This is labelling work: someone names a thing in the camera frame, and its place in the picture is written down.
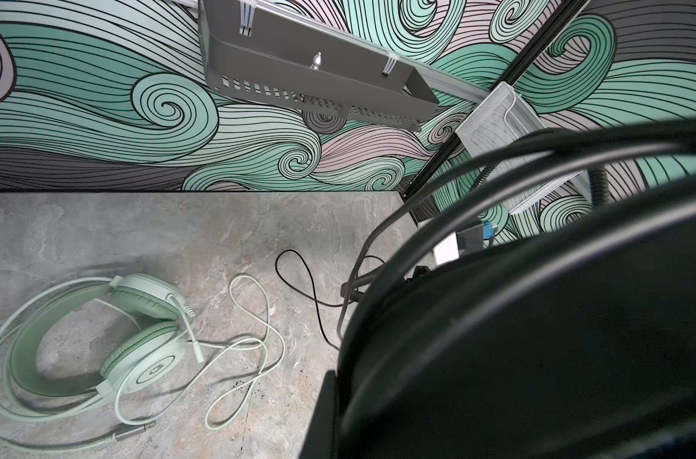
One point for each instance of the black blue headphones with cable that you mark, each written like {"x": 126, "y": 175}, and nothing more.
{"x": 576, "y": 343}

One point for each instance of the aluminium wall rail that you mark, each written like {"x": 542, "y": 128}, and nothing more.
{"x": 440, "y": 80}

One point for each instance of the clear plastic wall bin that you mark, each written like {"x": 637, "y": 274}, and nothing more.
{"x": 502, "y": 118}

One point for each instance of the black perforated wall tray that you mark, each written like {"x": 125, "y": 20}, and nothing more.
{"x": 313, "y": 69}

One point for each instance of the mint green headphones with cable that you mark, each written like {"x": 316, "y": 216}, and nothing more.
{"x": 165, "y": 333}

